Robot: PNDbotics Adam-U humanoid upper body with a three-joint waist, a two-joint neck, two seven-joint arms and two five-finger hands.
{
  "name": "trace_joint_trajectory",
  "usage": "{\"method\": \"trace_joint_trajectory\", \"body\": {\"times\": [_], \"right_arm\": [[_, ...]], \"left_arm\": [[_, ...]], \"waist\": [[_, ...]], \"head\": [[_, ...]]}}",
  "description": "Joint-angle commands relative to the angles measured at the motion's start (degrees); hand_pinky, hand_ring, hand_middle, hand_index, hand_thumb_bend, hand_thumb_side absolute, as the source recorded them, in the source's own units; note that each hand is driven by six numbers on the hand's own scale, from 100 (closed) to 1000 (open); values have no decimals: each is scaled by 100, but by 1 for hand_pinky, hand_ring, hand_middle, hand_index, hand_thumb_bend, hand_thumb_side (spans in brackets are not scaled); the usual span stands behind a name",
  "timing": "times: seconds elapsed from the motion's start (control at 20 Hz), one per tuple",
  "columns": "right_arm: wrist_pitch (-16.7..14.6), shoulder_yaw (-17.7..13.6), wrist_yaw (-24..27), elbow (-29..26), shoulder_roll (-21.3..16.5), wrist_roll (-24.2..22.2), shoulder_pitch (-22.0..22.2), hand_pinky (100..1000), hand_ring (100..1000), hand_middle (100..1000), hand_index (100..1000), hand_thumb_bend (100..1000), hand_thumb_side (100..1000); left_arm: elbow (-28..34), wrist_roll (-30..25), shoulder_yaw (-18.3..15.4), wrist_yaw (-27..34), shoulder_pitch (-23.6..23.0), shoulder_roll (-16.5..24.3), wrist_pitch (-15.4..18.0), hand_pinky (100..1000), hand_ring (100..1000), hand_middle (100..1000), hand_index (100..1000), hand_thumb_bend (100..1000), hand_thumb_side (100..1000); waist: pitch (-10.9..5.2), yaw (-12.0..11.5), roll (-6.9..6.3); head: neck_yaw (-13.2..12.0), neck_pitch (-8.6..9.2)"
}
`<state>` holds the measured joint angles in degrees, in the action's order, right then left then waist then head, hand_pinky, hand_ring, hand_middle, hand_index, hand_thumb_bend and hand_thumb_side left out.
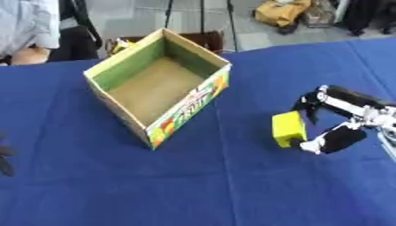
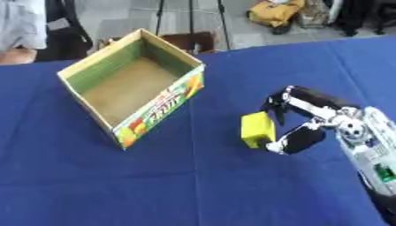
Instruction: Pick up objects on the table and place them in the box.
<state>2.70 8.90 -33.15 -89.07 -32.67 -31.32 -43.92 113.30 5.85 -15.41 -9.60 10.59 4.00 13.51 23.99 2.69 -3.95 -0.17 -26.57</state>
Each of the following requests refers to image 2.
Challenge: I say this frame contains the black tripod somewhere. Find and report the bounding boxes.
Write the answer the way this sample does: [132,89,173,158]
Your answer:
[153,0,232,56]

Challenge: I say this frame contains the open cardboard box green inside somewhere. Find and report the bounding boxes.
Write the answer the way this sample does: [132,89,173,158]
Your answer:
[56,27,208,150]

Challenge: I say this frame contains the brown wooden stool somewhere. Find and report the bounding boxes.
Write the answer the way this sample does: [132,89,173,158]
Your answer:
[97,31,220,56]

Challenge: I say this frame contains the person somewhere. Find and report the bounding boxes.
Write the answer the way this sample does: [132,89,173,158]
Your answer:
[0,0,50,65]

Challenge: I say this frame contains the yellow block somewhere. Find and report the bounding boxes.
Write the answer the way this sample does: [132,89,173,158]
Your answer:
[240,110,278,149]

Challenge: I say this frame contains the black bag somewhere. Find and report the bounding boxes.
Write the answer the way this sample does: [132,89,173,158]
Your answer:
[34,0,96,63]

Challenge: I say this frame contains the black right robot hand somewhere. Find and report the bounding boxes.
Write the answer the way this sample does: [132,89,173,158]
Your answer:
[260,85,362,155]

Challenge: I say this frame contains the yellow bag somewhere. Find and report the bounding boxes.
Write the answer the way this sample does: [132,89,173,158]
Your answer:
[246,0,307,29]

